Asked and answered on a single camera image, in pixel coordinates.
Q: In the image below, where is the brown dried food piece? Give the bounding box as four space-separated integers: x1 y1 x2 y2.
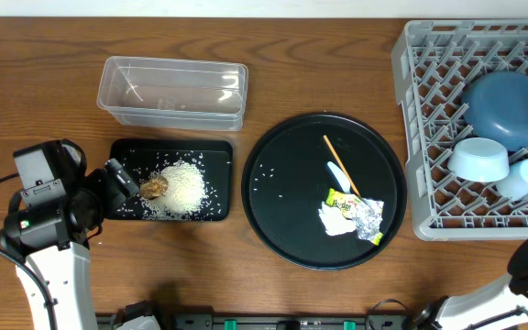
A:
139 175 169 200

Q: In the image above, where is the pile of white rice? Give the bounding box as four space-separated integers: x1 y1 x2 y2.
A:
114 149 232 222

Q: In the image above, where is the wooden chopstick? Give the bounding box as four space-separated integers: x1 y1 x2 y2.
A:
323 135 360 197

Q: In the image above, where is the white napkin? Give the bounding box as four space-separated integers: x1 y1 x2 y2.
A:
318 203 357 237

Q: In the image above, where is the light blue spoon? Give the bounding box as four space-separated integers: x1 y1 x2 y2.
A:
326 161 351 193

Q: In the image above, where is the yellow foil snack wrapper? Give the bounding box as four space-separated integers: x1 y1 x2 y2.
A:
325 188 384 246

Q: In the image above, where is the light blue bowl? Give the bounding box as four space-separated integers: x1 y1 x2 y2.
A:
447 137 510 182

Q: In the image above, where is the dark blue plate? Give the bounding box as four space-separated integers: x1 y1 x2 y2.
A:
461 71 528 151

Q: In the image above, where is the light blue cup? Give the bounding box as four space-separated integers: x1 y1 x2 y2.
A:
495 159 528 201

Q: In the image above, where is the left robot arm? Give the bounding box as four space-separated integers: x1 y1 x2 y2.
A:
0 139 139 329

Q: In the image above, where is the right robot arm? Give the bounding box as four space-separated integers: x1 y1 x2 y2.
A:
404 239 528 329

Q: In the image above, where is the grey dishwasher rack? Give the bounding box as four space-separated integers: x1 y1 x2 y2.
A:
391 19 528 241

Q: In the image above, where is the black rectangular tray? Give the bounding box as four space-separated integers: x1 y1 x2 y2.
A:
110 138 233 222

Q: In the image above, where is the clear plastic container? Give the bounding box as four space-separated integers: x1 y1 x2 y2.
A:
96 56 248 131

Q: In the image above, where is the round black tray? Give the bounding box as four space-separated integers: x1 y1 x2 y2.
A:
241 114 407 270

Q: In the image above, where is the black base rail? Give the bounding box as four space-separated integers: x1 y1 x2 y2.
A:
96 301 414 330

